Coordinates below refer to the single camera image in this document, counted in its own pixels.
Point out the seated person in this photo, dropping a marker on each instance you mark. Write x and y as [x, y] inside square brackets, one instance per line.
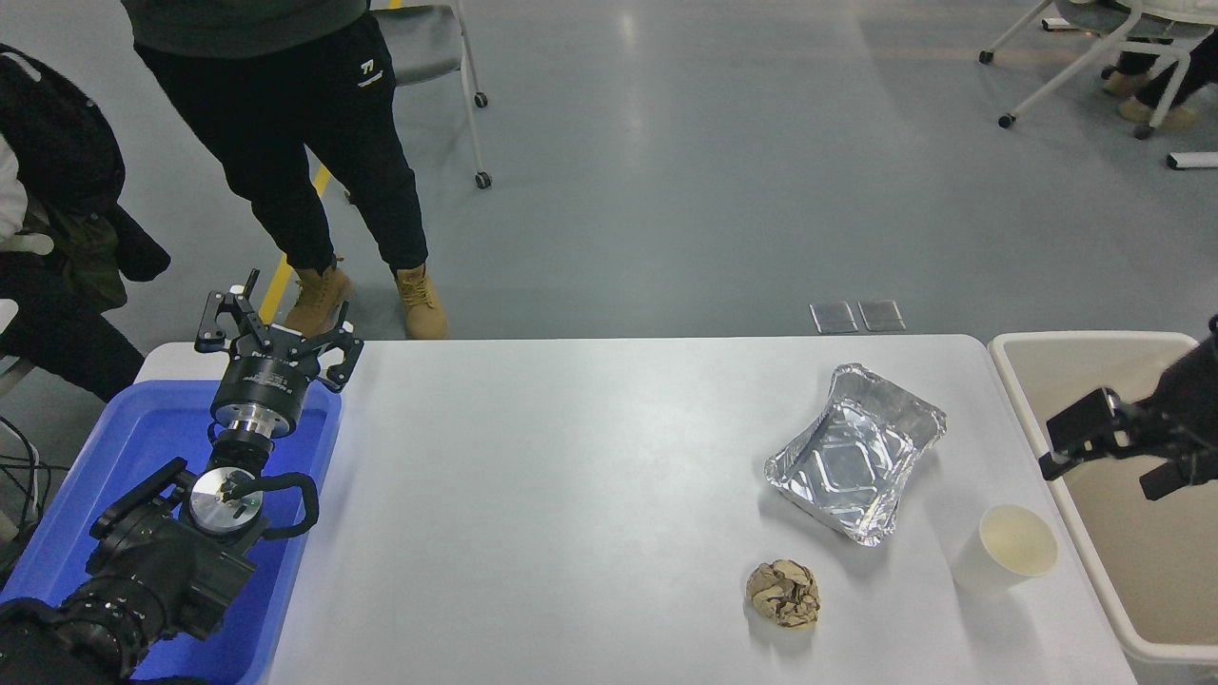
[1175, 81]
[57, 152]

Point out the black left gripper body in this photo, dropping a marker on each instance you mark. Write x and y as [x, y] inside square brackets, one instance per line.
[262, 381]

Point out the metal floor plate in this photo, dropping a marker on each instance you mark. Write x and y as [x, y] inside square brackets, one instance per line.
[834, 318]
[882, 316]

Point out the silver foil tray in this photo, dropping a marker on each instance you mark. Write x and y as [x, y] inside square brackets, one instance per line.
[845, 459]

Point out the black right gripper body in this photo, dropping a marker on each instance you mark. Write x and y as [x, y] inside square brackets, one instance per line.
[1194, 390]

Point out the white floor bar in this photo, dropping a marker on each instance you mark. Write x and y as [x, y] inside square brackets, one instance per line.
[1192, 161]
[1059, 23]

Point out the standing person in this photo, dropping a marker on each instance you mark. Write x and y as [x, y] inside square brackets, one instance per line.
[285, 124]

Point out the grey wheeled chair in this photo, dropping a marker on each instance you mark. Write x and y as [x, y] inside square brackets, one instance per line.
[433, 43]

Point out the white paper cup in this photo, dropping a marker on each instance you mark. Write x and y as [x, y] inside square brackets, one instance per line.
[1013, 547]

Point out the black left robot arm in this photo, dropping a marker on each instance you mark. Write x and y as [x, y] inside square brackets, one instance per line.
[162, 571]

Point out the blue plastic tray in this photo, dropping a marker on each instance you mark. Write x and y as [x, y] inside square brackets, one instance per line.
[143, 428]

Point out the crumpled tan paper ball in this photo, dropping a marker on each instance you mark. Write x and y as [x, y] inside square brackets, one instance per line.
[783, 594]

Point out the large pale bin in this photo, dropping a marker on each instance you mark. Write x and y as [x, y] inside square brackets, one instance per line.
[1132, 571]

